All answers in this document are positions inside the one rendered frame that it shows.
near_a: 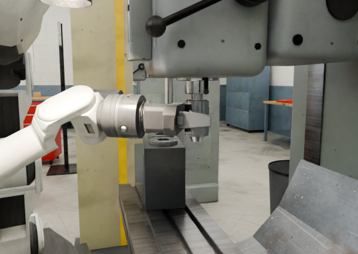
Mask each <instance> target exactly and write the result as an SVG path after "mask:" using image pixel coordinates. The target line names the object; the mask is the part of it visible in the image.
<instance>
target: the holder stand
mask: <svg viewBox="0 0 358 254"><path fill-rule="evenodd" d="M143 187H144V202H145V210H160V209H179V208H185V146H184V145H183V144H182V142H181V141H180V140H179V139H178V137H177V136H172V135H164V134H163V133H148V135H144V136H143Z"/></svg>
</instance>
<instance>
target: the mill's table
mask: <svg viewBox="0 0 358 254"><path fill-rule="evenodd" d="M119 207H120V213H121V217H122V221H123V226H124V231H125V236H126V241H127V246H128V251H129V254H243V253H242V252H241V251H240V250H239V248H238V247H237V246H236V245H235V244H234V243H233V242H232V240H231V239H230V238H229V237H228V236H227V235H226V234H225V232H224V231H223V230H222V229H221V228H220V227H219V226H218V224H217V223H216V222H215V221H214V220H213V219H212V218H211V216H210V215H209V214H208V213H207V211H206V210H205V209H204V208H203V207H202V206H201V205H200V203H199V202H198V201H197V200H196V199H195V198H194V197H193V195H192V194H191V193H190V192H189V191H188V190H187V189H186V188H185V208H179V209H160V210H145V202H144V187H143V182H141V183H135V186H134V187H132V186H131V184H130V183H129V184H119Z"/></svg>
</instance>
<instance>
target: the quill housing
mask: <svg viewBox="0 0 358 254"><path fill-rule="evenodd" d="M199 1H201V0H151V16H153V15H158V16H160V17H162V18H165V17H167V16H169V15H171V14H173V13H175V12H177V11H180V10H182V9H184V8H186V7H188V6H190V5H193V4H195V3H197V2H199ZM268 10H269V0H267V1H266V2H264V3H262V4H259V5H257V6H254V7H245V6H242V5H240V4H239V3H238V2H237V1H236V0H222V1H220V2H217V3H215V4H213V5H211V6H209V7H207V8H205V9H203V10H201V11H198V12H196V13H194V14H192V15H190V16H188V17H186V18H184V19H181V20H179V21H177V22H174V23H172V24H170V25H168V26H167V27H166V31H165V33H164V34H163V35H162V36H160V37H157V38H154V37H152V59H151V60H150V61H147V62H144V67H145V70H146V72H147V73H148V74H149V75H150V76H152V77H154V78H204V77H208V78H248V77H254V76H257V75H259V74H260V73H261V72H262V71H263V70H264V68H265V66H266V57H267V26H268Z"/></svg>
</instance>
